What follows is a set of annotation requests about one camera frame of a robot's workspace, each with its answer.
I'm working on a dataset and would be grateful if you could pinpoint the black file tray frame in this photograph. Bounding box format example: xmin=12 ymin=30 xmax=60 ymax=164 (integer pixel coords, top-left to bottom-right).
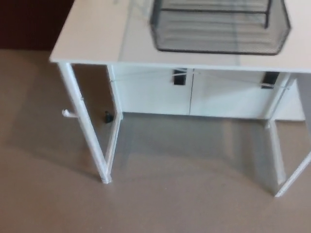
xmin=152 ymin=0 xmax=271 ymax=28

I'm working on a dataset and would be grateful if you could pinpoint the dark red panel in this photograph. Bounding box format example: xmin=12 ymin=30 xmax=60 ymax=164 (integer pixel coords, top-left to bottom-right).
xmin=0 ymin=0 xmax=74 ymax=50

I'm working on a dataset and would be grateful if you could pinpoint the black mesh tray layer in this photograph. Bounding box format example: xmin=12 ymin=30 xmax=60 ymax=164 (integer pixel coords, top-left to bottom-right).
xmin=148 ymin=0 xmax=292 ymax=55

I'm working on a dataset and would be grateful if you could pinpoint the black cabinet handle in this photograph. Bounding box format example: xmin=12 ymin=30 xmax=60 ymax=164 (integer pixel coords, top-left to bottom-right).
xmin=173 ymin=68 xmax=188 ymax=86
xmin=260 ymin=72 xmax=277 ymax=89

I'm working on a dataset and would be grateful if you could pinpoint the white table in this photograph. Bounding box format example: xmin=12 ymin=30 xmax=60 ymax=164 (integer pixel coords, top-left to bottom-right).
xmin=49 ymin=0 xmax=311 ymax=198

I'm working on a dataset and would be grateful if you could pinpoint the white hook on table leg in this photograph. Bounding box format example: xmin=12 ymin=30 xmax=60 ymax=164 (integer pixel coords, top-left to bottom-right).
xmin=61 ymin=109 xmax=80 ymax=120

